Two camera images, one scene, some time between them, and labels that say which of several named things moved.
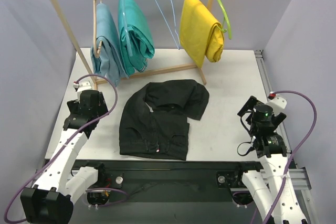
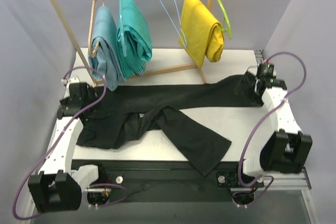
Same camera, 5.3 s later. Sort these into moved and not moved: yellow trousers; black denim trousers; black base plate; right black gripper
Moved: right black gripper; black denim trousers
Not moved: black base plate; yellow trousers
